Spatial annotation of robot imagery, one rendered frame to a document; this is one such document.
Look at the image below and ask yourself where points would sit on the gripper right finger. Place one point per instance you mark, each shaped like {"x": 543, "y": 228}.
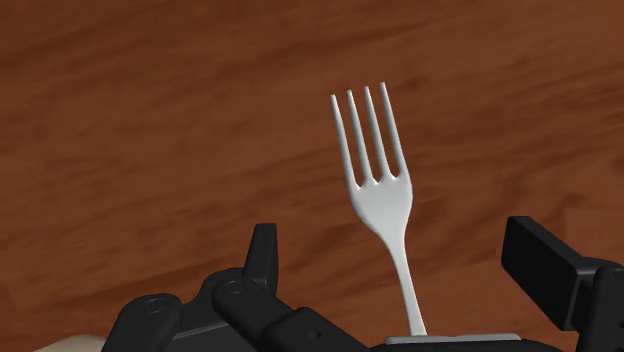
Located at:
{"x": 551, "y": 273}

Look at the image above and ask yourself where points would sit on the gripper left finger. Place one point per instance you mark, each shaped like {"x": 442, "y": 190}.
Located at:
{"x": 253, "y": 302}

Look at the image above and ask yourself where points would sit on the white plastic fork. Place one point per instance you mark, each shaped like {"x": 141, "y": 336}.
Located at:
{"x": 382, "y": 200}

